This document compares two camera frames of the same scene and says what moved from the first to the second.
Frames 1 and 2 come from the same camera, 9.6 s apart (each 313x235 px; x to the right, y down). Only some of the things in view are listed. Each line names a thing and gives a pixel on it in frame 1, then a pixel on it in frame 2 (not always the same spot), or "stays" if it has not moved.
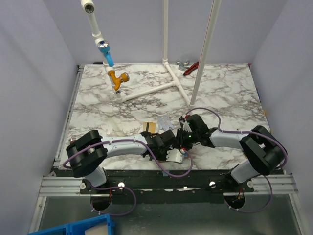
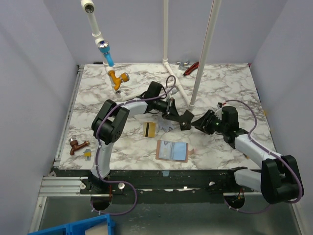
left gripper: x=164 y=157 → x=171 y=113
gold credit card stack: x=152 y=127 stays
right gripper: x=182 y=136 → x=208 y=121
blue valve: x=104 y=47 stays
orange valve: x=124 y=77 stays
